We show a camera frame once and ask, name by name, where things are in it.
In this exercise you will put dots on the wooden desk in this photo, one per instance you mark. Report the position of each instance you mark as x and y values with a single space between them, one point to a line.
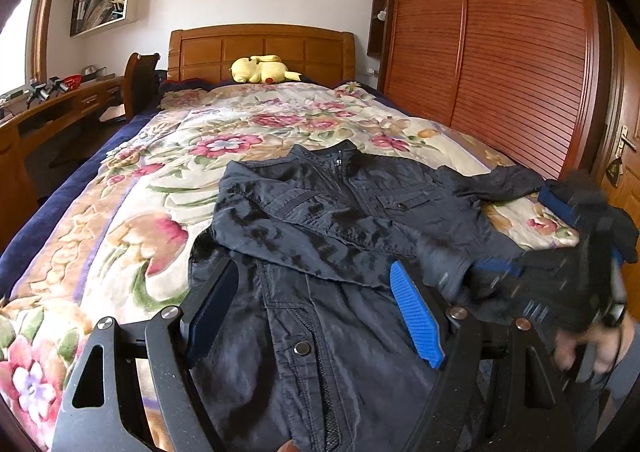
20 131

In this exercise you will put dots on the wooden corner shelf unit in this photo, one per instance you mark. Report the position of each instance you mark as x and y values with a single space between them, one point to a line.
379 16

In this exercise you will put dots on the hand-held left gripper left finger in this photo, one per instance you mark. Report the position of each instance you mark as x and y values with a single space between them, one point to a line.
216 303

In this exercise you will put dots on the person's right hand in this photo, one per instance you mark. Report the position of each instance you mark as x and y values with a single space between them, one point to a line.
567 349

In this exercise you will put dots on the wooden slatted wardrobe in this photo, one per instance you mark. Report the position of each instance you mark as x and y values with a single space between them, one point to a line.
490 41

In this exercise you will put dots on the window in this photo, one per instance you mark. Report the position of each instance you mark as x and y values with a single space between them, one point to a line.
20 46

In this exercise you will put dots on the red bowl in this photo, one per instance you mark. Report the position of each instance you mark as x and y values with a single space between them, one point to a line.
71 80

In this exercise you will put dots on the row of books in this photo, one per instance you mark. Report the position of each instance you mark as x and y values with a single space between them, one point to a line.
97 11

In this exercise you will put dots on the dark navy jacket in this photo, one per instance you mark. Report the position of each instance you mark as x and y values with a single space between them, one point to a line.
325 232

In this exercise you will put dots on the wooden door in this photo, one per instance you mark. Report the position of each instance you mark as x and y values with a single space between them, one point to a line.
625 96

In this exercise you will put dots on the wooden chair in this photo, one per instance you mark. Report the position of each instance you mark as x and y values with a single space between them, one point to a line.
137 81

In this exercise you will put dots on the floral blanket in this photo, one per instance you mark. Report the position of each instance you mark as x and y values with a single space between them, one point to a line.
175 171

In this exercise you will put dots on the yellow plush toy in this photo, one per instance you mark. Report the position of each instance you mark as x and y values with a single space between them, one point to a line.
252 69

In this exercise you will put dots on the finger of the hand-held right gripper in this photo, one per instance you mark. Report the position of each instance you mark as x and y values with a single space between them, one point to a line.
495 268
557 206

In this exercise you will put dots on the wooden bed headboard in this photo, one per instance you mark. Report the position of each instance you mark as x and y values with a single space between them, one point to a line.
210 51

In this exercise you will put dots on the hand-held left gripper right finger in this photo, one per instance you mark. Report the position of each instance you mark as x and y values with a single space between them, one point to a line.
416 318

